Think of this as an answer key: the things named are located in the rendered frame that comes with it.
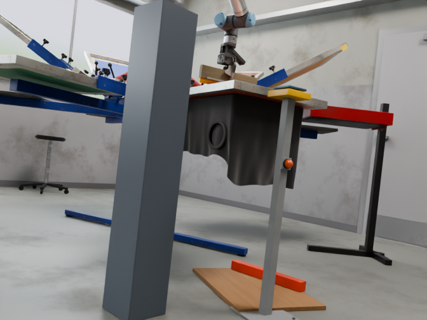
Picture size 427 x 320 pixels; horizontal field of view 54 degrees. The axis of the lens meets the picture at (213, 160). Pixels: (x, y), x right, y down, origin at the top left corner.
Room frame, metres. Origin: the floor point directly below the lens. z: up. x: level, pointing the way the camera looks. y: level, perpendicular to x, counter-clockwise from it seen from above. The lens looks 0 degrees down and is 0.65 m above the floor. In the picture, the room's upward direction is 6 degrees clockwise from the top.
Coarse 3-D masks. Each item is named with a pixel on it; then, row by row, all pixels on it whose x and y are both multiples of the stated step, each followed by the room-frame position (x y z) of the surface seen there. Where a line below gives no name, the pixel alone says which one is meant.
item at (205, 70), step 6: (204, 66) 2.28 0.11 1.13; (210, 66) 2.30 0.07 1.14; (204, 72) 2.28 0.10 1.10; (210, 72) 2.30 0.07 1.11; (216, 72) 2.32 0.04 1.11; (222, 72) 2.34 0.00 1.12; (234, 72) 2.39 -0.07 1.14; (204, 78) 2.29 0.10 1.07; (216, 78) 2.32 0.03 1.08; (222, 78) 2.35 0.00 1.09; (228, 78) 2.37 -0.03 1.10; (234, 78) 2.39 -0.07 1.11; (240, 78) 2.41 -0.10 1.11; (246, 78) 2.43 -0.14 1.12; (252, 78) 2.45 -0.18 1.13
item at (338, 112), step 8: (304, 112) 3.18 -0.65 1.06; (312, 112) 3.00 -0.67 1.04; (320, 112) 3.01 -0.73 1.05; (328, 112) 3.01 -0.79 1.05; (336, 112) 3.01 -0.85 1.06; (344, 112) 3.01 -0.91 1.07; (352, 112) 3.01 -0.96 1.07; (360, 112) 3.01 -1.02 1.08; (368, 112) 3.02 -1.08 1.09; (376, 112) 3.02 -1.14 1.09; (384, 112) 3.02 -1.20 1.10; (304, 120) 3.30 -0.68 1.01; (312, 120) 3.24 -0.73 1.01; (320, 120) 3.18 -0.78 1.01; (328, 120) 3.12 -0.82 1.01; (336, 120) 3.06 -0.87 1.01; (344, 120) 3.03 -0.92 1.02; (352, 120) 3.01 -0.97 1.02; (360, 120) 3.01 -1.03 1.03; (368, 120) 3.02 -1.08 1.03; (376, 120) 3.02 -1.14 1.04; (384, 120) 3.02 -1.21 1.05; (392, 120) 3.02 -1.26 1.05; (368, 128) 3.39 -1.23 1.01; (376, 128) 3.27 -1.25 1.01
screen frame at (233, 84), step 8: (232, 80) 1.83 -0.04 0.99; (192, 88) 2.14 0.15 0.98; (200, 88) 2.06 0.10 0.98; (208, 88) 1.99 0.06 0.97; (216, 88) 1.93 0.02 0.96; (224, 88) 1.87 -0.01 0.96; (232, 88) 1.82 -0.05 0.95; (240, 88) 1.83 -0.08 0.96; (248, 88) 1.86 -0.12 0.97; (256, 88) 1.88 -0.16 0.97; (264, 88) 1.90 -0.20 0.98; (272, 88) 1.93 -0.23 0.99; (192, 96) 2.20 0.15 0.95; (264, 96) 1.94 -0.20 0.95; (304, 104) 2.05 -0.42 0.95; (312, 104) 2.07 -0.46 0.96; (320, 104) 2.09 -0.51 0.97
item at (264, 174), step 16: (240, 96) 1.94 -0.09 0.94; (240, 112) 1.95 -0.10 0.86; (256, 112) 1.99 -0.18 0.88; (272, 112) 2.05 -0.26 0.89; (240, 128) 1.96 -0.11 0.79; (256, 128) 2.00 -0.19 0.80; (272, 128) 2.05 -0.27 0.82; (240, 144) 1.96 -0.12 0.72; (256, 144) 2.01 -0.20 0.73; (272, 144) 2.06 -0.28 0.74; (240, 160) 1.98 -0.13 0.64; (256, 160) 2.02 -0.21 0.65; (272, 160) 2.07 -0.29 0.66; (240, 176) 1.99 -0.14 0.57; (256, 176) 2.02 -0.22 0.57; (272, 176) 2.10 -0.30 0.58; (288, 176) 2.14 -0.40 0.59
